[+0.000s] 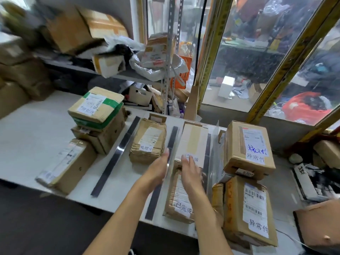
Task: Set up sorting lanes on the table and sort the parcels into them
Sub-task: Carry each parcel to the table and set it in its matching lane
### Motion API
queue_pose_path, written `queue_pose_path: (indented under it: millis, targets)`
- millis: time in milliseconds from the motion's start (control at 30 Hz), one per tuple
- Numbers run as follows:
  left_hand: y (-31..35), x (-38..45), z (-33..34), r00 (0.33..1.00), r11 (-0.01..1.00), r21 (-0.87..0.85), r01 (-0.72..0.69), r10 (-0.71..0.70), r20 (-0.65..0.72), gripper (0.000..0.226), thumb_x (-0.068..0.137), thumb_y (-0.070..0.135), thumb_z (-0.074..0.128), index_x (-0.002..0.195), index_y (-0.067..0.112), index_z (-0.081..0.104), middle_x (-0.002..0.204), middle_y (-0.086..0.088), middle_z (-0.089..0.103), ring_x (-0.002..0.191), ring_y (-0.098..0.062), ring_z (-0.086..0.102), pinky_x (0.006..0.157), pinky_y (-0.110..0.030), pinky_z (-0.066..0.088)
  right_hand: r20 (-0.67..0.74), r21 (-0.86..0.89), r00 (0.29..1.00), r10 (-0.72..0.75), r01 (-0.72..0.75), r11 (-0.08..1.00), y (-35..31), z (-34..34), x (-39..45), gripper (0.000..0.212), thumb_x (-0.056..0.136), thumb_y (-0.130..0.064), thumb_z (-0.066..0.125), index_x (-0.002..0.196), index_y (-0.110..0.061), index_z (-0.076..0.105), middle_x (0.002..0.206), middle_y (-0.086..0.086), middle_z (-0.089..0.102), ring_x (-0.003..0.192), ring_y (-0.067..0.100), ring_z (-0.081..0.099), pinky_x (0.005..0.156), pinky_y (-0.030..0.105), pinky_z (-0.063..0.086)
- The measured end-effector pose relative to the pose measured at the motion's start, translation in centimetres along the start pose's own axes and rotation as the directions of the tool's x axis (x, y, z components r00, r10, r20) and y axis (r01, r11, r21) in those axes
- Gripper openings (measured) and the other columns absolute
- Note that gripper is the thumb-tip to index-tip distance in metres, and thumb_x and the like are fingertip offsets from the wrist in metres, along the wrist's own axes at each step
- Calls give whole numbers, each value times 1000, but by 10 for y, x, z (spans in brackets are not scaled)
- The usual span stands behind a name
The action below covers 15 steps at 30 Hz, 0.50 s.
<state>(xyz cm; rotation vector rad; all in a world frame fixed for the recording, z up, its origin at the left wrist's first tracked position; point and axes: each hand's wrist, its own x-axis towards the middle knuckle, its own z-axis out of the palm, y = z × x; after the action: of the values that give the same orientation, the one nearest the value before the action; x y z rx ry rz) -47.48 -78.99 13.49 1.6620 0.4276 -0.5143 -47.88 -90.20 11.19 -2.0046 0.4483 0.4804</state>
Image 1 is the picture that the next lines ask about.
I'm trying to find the person's left hand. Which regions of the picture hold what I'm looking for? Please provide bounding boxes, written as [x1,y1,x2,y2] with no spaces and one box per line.
[138,148,170,195]

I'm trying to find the person's right hand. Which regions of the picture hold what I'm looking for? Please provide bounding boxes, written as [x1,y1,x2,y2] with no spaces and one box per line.
[180,154,206,195]

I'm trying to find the brown parcel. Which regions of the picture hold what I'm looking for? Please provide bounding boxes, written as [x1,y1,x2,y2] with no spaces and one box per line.
[129,118,167,165]

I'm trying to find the small taped cardboard parcel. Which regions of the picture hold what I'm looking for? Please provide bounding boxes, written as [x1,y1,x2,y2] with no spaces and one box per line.
[211,183,226,227]

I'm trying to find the narrow box with label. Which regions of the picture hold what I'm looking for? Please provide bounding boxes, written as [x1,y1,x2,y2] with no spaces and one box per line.
[223,120,277,181]

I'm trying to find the green-taped cardboard box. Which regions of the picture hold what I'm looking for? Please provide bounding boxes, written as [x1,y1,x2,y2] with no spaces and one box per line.
[68,86,125,130]

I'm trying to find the person's right forearm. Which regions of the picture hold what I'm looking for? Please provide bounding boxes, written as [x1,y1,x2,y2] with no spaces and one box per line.
[190,188,234,255]

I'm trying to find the person's left forearm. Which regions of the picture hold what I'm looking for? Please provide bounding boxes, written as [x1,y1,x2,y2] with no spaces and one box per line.
[84,183,149,255]

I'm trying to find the white tote bag blue trim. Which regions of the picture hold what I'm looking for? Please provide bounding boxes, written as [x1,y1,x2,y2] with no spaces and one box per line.
[167,98,181,117]

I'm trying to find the tall narrow cardboard piece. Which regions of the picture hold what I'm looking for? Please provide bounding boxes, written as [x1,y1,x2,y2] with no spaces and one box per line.
[183,86,200,121]

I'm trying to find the beige storage basket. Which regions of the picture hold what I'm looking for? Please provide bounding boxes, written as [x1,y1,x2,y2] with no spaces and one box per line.
[129,85,154,107]

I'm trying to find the white box outdoors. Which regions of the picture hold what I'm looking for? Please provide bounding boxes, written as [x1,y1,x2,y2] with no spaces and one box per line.
[217,76,236,99]

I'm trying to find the white woven sack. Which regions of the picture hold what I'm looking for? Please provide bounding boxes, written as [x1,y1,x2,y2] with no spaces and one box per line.
[129,54,189,82]

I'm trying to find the orange paper bag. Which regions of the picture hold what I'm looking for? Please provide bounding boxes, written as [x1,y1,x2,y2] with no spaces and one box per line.
[170,55,193,89]

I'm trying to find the open cardboard box outdoors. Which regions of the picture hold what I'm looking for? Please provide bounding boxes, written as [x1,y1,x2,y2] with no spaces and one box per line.
[248,83,267,103]

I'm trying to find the black white shoe box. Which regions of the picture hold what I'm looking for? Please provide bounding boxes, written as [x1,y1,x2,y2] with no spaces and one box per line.
[291,163,340,204]

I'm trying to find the white foam box yellow tape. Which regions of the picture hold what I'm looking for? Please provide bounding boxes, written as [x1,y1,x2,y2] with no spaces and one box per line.
[92,54,127,79]

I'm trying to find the orange white wrapped bundle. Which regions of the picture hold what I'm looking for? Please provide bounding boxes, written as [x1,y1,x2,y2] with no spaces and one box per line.
[141,33,177,69]

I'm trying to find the grey metal shelf rack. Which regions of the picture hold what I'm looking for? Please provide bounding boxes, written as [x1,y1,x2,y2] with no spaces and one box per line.
[40,0,186,114]

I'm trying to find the black plastic bag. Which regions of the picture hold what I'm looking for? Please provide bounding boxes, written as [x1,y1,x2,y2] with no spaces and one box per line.
[106,44,133,57]

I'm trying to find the red cloth heap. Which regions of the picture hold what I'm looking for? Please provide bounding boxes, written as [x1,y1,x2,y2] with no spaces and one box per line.
[281,92,333,125]

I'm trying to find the brown cardboard floor box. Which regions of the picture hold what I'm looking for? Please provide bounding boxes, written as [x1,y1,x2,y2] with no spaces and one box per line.
[293,199,340,249]

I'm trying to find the plain cardboard box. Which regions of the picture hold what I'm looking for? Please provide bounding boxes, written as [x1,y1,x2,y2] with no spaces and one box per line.
[313,140,340,169]

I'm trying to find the large yellow-taped cardboard box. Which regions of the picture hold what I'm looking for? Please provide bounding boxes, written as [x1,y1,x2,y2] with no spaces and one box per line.
[47,6,129,55]

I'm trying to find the white floor cable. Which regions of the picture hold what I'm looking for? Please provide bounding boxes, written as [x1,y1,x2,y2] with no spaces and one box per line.
[276,230,311,249]

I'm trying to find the glass storefront with taped frame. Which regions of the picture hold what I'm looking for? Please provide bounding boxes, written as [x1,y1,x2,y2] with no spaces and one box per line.
[137,0,340,141]

